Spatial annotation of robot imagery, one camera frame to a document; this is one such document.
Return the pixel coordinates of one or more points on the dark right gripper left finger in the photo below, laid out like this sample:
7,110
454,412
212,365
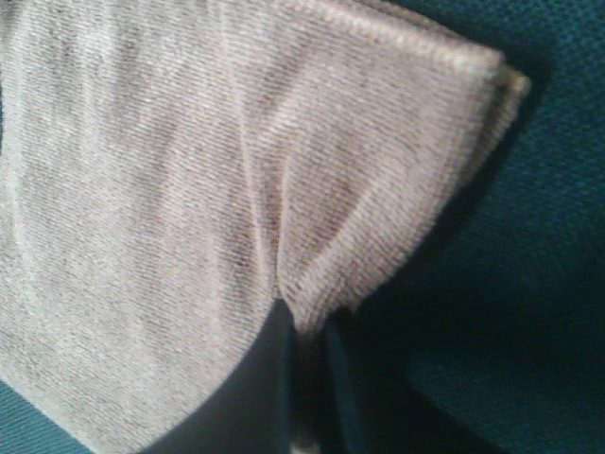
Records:
251,411

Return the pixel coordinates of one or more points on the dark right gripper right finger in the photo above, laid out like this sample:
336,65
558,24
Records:
346,393

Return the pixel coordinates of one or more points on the orange-brown towel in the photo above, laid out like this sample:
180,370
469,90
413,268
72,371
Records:
170,168

